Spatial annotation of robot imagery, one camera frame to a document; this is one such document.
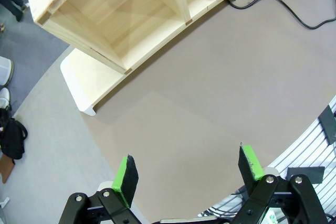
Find black backpack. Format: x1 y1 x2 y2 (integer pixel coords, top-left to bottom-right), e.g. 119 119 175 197
0 108 29 165

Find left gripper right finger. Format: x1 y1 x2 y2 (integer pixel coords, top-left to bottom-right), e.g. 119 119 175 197
230 144 329 224

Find black power cable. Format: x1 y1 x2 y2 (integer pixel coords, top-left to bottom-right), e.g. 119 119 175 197
227 0 336 30

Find brown cardboard piece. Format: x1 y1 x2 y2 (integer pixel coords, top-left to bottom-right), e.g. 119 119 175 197
0 152 16 184

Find white sneaker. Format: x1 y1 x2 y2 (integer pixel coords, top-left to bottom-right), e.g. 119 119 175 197
0 56 15 87
0 87 11 110

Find pine wooden cubby shelf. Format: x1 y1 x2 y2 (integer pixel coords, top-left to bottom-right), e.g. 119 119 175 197
22 0 266 75

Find person in dark trousers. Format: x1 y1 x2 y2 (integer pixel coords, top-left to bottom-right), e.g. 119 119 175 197
0 0 30 33

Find white monitor riser stand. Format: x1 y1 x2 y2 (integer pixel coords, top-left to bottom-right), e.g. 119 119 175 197
59 0 277 116

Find black flat bracket plate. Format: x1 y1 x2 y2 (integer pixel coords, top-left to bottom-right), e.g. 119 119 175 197
286 166 326 184
317 104 336 145

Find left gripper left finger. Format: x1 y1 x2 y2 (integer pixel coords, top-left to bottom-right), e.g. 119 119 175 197
58 154 140 224

